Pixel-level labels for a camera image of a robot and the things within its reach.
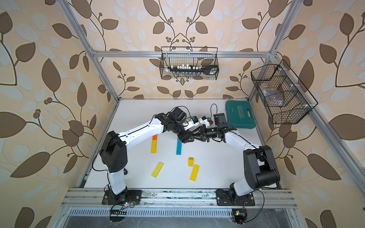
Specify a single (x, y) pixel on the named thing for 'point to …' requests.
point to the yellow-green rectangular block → (157, 169)
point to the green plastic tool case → (240, 114)
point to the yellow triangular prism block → (190, 161)
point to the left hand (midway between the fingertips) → (192, 136)
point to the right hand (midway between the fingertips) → (191, 135)
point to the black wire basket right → (284, 104)
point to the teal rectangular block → (178, 147)
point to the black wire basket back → (185, 62)
